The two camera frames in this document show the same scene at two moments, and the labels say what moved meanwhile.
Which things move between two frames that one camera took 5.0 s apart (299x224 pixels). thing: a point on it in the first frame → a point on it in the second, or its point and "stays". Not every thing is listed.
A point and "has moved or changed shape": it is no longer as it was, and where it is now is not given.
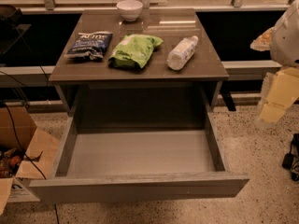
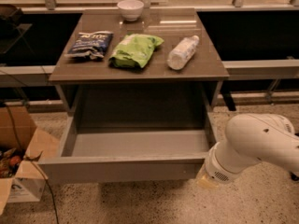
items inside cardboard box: [9, 162] stays
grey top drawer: [96, 167] has moved or changed shape
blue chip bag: [91, 45] stays
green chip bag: [134, 49] stays
